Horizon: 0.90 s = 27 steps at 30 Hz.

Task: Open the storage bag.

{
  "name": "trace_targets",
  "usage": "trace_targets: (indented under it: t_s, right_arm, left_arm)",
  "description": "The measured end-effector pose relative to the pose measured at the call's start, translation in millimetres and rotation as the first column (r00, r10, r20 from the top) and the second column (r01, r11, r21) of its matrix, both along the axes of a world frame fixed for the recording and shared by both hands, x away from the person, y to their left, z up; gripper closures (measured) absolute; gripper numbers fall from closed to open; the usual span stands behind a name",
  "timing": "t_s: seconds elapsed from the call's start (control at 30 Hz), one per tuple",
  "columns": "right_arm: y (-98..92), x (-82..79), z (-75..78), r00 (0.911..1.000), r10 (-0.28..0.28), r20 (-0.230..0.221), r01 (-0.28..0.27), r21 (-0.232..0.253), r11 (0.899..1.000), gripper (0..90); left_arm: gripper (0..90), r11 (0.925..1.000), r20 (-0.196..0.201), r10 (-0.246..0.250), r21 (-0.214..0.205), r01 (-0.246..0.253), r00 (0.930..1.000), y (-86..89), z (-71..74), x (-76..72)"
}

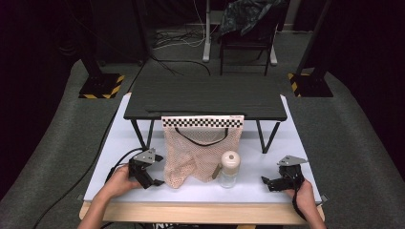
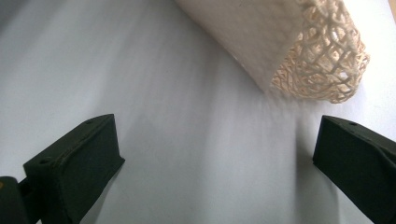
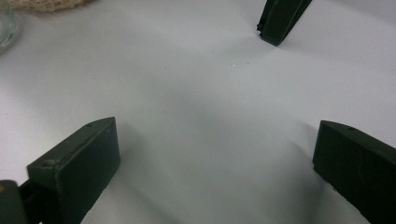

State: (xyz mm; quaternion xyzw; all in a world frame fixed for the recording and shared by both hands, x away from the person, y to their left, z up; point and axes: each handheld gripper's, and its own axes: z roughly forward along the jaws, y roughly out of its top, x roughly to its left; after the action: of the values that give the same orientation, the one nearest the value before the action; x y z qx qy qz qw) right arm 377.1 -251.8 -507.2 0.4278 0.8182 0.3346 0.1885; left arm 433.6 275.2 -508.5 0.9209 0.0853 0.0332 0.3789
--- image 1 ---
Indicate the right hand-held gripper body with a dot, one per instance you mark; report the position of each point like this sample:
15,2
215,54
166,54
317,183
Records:
289,175

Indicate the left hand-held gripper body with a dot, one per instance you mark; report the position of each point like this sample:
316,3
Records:
141,168

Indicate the person's left hand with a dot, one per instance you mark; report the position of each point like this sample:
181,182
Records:
119,183

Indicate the person's right hand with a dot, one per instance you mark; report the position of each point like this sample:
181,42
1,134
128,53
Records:
304,197

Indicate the clear bottle with cream cap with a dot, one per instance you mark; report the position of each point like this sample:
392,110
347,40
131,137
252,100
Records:
229,168

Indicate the pink mesh bag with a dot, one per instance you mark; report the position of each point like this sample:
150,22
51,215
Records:
197,152

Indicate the metal table corner clamp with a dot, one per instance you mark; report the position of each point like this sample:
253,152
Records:
324,198
80,197

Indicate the person's dark printed clothing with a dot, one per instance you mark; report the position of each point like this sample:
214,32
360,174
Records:
194,226

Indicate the black and white checkered strip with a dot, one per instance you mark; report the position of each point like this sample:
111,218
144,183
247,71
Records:
202,121

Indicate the black desk shelf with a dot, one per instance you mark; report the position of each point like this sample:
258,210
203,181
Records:
203,95

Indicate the black stand with striped base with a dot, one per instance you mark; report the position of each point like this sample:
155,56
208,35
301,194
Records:
310,82
102,84

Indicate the white metal stand leg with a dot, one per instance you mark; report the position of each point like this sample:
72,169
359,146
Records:
273,51
207,38

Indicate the black chair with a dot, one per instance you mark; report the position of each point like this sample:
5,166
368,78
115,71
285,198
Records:
245,47

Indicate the dark cloth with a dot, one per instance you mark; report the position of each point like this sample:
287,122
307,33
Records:
245,14

